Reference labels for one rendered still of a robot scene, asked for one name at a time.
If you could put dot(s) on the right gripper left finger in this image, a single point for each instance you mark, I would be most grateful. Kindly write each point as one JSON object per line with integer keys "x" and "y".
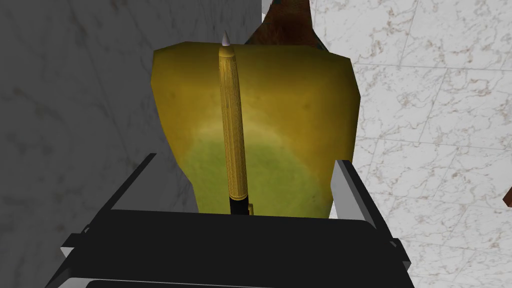
{"x": 120, "y": 194}

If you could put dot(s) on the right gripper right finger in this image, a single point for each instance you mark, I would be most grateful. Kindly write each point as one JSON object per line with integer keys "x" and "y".
{"x": 354, "y": 192}

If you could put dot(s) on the yellow green block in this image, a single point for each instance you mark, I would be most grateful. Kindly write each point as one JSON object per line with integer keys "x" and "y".
{"x": 288, "y": 120}

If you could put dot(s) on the gold pen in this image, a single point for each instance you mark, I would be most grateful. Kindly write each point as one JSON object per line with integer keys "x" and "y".
{"x": 232, "y": 120}

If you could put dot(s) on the small reddish brown object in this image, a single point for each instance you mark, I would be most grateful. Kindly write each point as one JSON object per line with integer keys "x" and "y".
{"x": 508, "y": 198}

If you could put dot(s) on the dark brown object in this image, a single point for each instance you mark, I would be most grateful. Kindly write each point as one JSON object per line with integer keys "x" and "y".
{"x": 286, "y": 24}

